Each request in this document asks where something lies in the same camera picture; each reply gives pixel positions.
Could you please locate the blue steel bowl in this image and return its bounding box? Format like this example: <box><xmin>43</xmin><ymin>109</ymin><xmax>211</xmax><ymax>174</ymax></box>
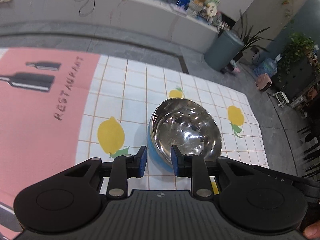
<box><xmin>148</xmin><ymin>98</ymin><xmax>222</xmax><ymax>173</ymax></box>

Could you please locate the person hand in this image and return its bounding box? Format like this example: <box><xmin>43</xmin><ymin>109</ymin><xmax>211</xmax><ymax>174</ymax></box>
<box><xmin>303</xmin><ymin>221</ymin><xmax>320</xmax><ymax>239</ymax></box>

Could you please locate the checked lemon tablecloth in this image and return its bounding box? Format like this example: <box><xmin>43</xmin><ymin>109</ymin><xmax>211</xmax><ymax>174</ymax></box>
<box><xmin>75</xmin><ymin>55</ymin><xmax>268</xmax><ymax>190</ymax></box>

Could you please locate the white small stool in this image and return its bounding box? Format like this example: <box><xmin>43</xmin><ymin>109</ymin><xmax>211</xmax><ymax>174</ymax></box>
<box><xmin>272</xmin><ymin>91</ymin><xmax>290</xmax><ymax>107</ymax></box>

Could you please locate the pink small heater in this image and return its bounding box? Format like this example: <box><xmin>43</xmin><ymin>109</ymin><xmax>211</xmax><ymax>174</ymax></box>
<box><xmin>255</xmin><ymin>73</ymin><xmax>272</xmax><ymax>92</ymax></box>

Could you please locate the pink restaurant placemat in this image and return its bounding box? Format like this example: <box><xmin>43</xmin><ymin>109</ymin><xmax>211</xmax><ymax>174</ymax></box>
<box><xmin>0</xmin><ymin>47</ymin><xmax>101</xmax><ymax>239</ymax></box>

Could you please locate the blue water jug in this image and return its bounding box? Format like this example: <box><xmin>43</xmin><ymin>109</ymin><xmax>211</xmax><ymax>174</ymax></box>
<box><xmin>253</xmin><ymin>55</ymin><xmax>281</xmax><ymax>77</ymax></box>

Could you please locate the grey round trash bin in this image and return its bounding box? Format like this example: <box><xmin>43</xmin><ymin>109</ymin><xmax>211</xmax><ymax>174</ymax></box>
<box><xmin>204</xmin><ymin>30</ymin><xmax>244</xmax><ymax>74</ymax></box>

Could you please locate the potted green plant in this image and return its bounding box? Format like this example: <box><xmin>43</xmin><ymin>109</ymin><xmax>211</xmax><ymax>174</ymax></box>
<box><xmin>233</xmin><ymin>10</ymin><xmax>274</xmax><ymax>62</ymax></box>

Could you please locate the large leafy plant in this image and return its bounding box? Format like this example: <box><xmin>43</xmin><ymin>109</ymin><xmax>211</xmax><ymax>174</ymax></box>
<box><xmin>275</xmin><ymin>32</ymin><xmax>319</xmax><ymax>93</ymax></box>

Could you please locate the grey tv cabinet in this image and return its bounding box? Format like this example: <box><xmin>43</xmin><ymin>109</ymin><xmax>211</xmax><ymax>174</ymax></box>
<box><xmin>1</xmin><ymin>0</ymin><xmax>218</xmax><ymax>53</ymax></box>

